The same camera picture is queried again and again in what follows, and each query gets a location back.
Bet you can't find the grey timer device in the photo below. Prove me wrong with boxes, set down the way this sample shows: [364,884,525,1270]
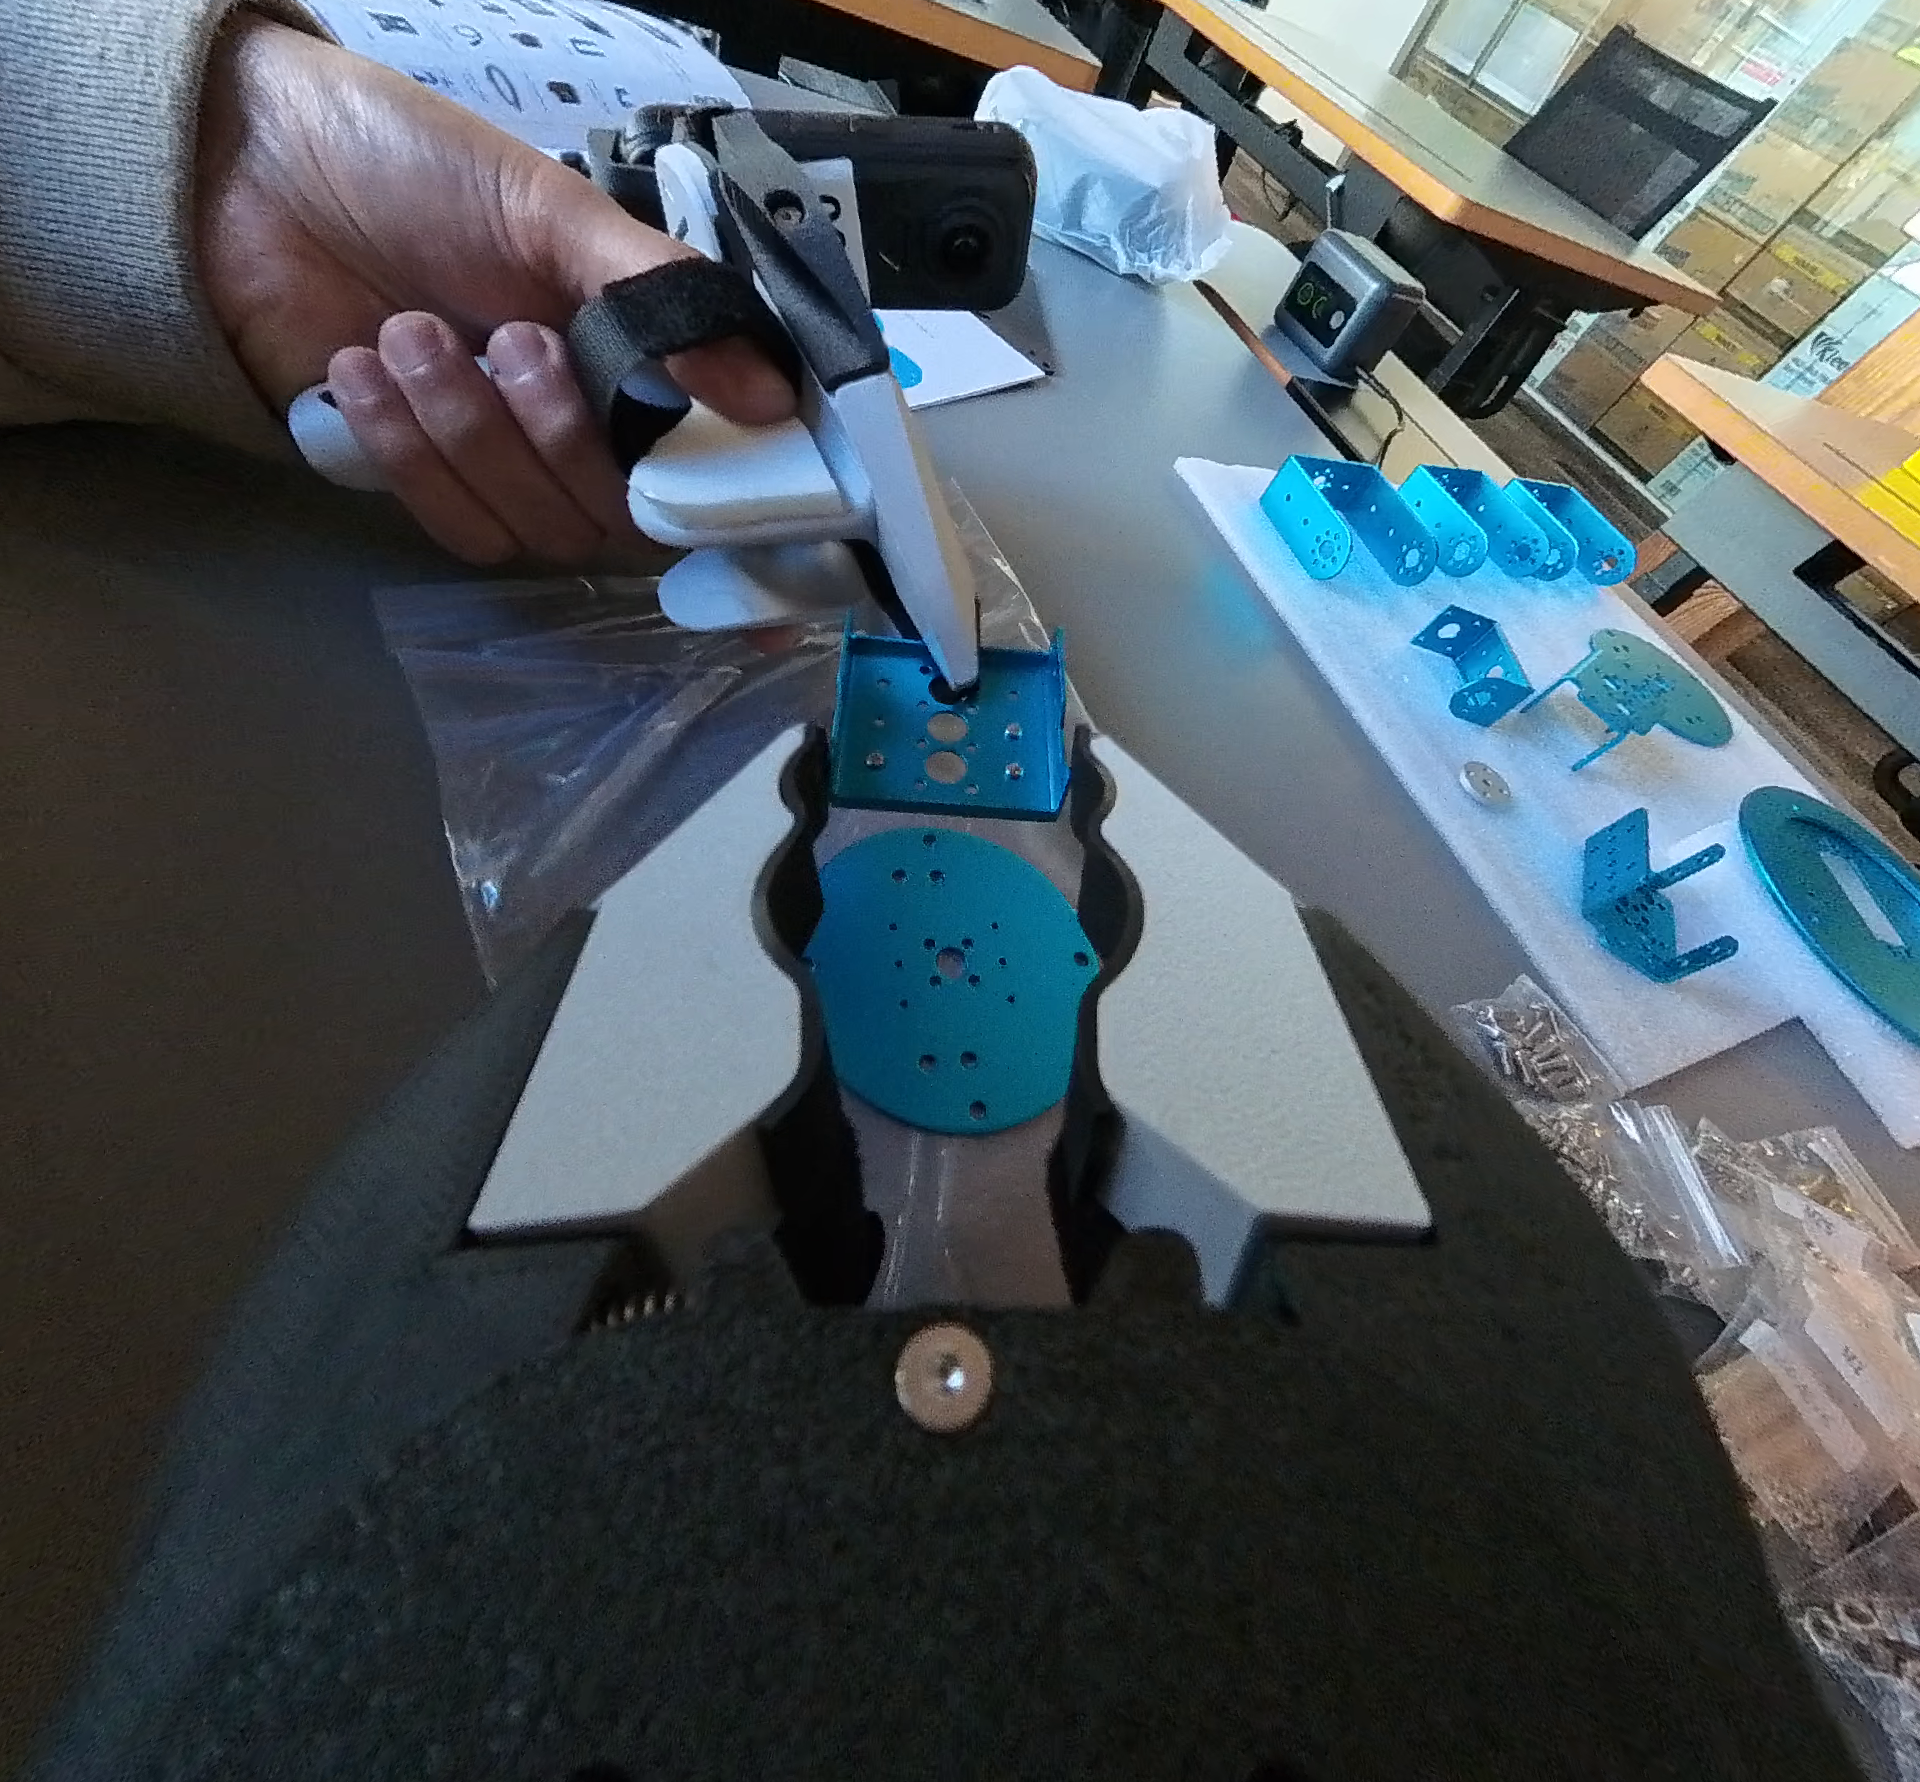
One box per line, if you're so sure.
[1270,229,1425,388]

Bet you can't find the white paper sheet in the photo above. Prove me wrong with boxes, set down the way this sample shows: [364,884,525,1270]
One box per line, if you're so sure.
[180,0,1051,407]

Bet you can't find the person's left hand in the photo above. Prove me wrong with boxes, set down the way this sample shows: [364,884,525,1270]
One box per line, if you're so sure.
[195,20,802,569]

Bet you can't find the grey desk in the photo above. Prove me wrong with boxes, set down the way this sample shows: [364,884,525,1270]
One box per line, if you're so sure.
[0,55,1920,1782]

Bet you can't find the white foam tray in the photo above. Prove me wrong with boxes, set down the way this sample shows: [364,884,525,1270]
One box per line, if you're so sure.
[1176,453,1920,1147]

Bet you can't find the clear plastic bag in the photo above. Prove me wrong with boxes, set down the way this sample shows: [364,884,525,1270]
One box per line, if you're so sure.
[372,479,1143,1309]

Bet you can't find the white plastic bag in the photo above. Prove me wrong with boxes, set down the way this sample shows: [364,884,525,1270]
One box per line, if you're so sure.
[975,64,1237,284]

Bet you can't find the pile of clear screw bags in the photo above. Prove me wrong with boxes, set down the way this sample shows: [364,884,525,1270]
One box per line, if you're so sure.
[1450,978,1920,1782]

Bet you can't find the black mesh bin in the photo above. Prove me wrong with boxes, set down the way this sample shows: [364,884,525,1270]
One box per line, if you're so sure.
[1508,24,1782,240]

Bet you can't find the blue round metal plate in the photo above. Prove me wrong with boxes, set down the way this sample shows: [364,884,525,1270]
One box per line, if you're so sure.
[805,826,1102,1140]

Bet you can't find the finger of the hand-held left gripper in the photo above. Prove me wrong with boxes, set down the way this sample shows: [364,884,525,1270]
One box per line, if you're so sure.
[817,361,988,705]

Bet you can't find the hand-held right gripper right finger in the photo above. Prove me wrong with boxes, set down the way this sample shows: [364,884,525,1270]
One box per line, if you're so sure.
[1071,733,1436,1313]

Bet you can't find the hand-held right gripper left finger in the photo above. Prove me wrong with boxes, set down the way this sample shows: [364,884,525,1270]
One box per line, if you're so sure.
[468,739,876,1313]

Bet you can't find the stacked cardboard boxes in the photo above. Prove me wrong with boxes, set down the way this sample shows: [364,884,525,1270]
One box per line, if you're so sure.
[1394,0,1920,495]

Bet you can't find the blue plate with standoff legs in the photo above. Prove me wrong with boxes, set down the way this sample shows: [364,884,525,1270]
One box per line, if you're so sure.
[1523,627,1735,773]

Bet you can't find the blue ring plate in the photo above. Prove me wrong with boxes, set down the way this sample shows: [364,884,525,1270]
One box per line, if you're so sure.
[1740,787,1920,1048]

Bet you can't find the blue perforated bracket assembly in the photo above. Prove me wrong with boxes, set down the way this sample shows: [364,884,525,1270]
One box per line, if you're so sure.
[1580,808,1744,988]

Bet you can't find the blue U-shaped metal bracket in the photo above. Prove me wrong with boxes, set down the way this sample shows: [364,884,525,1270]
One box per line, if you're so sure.
[827,618,1086,824]

